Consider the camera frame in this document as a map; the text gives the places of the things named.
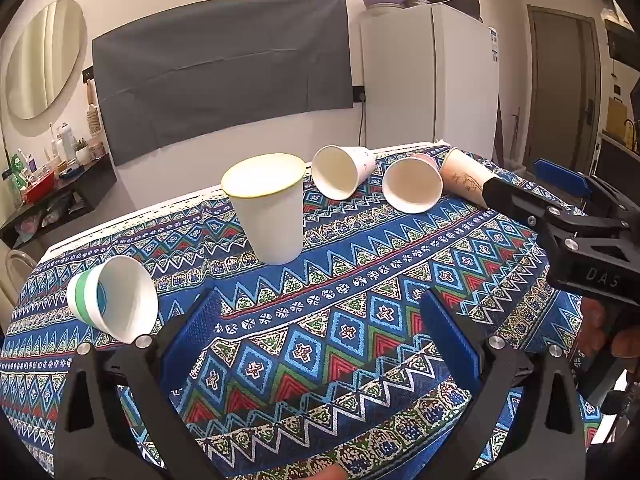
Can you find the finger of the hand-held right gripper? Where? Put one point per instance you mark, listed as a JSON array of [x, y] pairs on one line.
[[515, 200], [560, 176]]

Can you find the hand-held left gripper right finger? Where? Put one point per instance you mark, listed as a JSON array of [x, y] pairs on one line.
[[450, 345]]

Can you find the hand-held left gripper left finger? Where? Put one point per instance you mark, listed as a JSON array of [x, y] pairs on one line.
[[192, 340]]

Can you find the line drawing paper cup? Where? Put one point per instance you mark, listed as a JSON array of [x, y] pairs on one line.
[[462, 177]]

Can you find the green striped white paper cup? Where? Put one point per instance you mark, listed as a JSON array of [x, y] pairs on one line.
[[125, 300]]

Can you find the pink paper cup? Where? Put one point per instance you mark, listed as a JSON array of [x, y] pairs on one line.
[[412, 185]]

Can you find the green rim white paper cup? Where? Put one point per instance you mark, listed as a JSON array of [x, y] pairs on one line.
[[270, 220]]

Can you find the white paper cup small prints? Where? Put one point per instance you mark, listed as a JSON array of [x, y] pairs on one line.
[[335, 172]]

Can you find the person's right hand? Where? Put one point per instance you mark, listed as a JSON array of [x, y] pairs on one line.
[[592, 330]]

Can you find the brown door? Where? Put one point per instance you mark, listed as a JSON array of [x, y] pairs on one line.
[[560, 85]]

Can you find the blue patterned tablecloth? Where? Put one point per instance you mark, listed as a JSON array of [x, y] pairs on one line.
[[320, 320]]

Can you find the white refrigerator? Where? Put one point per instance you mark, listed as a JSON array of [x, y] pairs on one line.
[[425, 85]]

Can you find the clear plastic chair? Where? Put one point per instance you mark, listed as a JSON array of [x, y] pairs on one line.
[[17, 265]]

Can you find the pink jar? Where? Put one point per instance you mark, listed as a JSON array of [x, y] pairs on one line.
[[96, 150]]

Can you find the red basket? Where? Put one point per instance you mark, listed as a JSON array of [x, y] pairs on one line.
[[39, 187]]

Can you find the small potted plant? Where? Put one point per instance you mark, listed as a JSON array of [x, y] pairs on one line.
[[81, 152]]

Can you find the white bottle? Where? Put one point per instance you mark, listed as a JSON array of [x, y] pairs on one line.
[[66, 142]]

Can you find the green packet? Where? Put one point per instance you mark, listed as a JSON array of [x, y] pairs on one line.
[[18, 170]]

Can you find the wooden hairbrush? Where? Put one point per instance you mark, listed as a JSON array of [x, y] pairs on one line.
[[93, 115]]

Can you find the grey cloth cover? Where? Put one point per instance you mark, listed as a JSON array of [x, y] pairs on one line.
[[220, 75]]

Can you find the wall power outlet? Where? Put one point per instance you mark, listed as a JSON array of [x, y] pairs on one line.
[[359, 93]]

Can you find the black wall shelf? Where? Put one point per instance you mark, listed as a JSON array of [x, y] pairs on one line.
[[75, 187]]

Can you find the oval wall mirror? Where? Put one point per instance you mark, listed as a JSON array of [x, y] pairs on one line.
[[45, 60]]

